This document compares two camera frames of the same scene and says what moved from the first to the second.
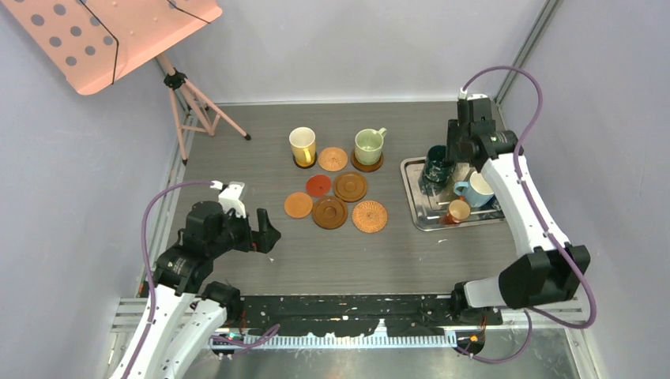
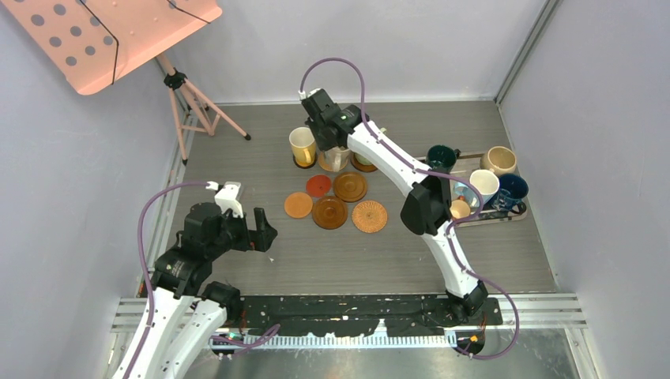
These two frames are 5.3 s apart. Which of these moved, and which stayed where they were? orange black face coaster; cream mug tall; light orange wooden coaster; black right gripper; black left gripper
Moved: cream mug tall; black right gripper
Stayed: light orange wooden coaster; orange black face coaster; black left gripper
